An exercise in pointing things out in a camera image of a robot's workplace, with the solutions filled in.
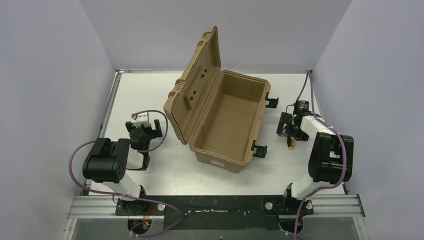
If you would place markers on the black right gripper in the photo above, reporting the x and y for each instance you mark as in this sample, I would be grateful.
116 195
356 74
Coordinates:
287 119

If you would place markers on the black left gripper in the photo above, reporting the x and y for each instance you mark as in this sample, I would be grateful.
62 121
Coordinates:
147 130

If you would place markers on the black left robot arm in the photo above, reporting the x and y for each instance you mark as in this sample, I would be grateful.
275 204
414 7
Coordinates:
108 161

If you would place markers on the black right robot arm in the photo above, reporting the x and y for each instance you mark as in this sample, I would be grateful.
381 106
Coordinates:
330 161

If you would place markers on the yellow black screwdriver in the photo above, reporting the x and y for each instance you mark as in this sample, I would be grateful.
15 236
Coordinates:
290 142

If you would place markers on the tan plastic storage bin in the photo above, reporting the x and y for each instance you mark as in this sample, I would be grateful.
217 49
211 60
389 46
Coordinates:
218 113

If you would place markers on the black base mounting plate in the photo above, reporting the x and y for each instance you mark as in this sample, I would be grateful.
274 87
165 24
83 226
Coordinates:
217 221

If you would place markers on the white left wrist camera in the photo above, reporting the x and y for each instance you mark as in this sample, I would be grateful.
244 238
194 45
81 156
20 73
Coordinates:
141 119

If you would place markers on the aluminium front rail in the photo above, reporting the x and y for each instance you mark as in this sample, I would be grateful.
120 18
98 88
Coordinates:
327 205

